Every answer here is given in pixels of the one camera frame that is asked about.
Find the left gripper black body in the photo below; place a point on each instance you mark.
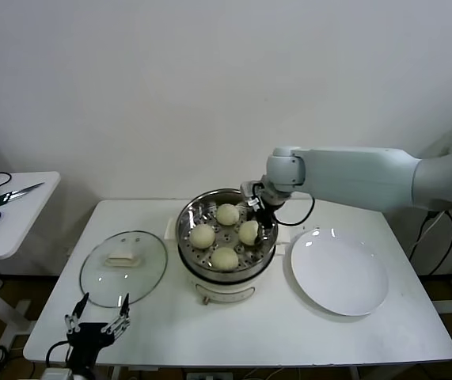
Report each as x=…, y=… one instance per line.
x=89, y=337

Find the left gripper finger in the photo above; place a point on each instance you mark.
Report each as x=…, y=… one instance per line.
x=77, y=316
x=120, y=320

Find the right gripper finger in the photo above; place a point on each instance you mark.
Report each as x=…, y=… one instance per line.
x=259, y=234
x=270, y=230

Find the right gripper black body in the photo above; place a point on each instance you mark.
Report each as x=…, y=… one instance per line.
x=264, y=213

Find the white steamed baozi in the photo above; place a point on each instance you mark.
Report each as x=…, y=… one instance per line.
x=202, y=237
x=247, y=233
x=226, y=215
x=224, y=259

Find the round glass pot lid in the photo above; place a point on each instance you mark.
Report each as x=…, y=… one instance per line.
x=103, y=285

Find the stainless steel steamer basket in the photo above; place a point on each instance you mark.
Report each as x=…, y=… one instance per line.
x=188, y=215

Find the white electric cooking pot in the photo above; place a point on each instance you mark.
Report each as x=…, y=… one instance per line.
x=221, y=288

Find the large white plate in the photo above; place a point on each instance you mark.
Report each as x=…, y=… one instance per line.
x=340, y=273

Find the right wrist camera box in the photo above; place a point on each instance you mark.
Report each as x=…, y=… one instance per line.
x=249, y=191

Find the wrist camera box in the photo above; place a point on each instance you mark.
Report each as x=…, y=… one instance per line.
x=58, y=374
x=249, y=191

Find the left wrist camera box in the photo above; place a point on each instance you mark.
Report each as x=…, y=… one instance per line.
x=58, y=374

